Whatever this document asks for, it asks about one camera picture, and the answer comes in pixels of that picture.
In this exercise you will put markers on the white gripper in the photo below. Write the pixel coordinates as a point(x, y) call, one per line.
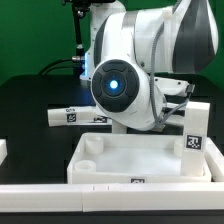
point(173, 96)

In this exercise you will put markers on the white desk top tray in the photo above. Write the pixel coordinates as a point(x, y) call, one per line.
point(129, 158)

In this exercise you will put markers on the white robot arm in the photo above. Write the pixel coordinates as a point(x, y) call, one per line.
point(130, 47)

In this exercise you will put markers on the white right fence bar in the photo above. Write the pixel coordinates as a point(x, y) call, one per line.
point(215, 161)

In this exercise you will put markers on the white fence bar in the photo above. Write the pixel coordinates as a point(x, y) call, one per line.
point(215, 161)
point(111, 197)
point(3, 150)

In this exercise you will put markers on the white marker sheet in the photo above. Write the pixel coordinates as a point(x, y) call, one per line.
point(103, 120)

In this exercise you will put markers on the white front fence bar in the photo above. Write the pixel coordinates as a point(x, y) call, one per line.
point(111, 197)

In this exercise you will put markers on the white left fence bar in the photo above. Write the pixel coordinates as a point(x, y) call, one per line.
point(3, 150)

